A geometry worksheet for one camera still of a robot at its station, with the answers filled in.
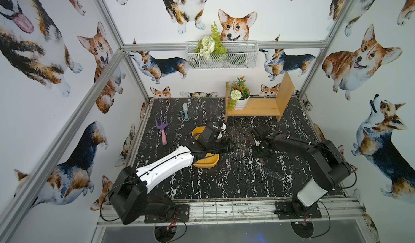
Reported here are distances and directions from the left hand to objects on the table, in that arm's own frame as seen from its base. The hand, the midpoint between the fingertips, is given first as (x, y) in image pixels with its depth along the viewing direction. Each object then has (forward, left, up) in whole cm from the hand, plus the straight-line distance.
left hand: (234, 141), depth 78 cm
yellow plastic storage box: (-2, +11, -16) cm, 20 cm away
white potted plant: (+26, -6, -2) cm, 27 cm away
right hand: (+3, -17, -16) cm, 23 cm away
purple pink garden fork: (+23, +44, -19) cm, 53 cm away
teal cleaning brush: (+38, +30, -20) cm, 52 cm away
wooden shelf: (+31, -24, -10) cm, 40 cm away
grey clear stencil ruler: (-10, -21, -18) cm, 29 cm away
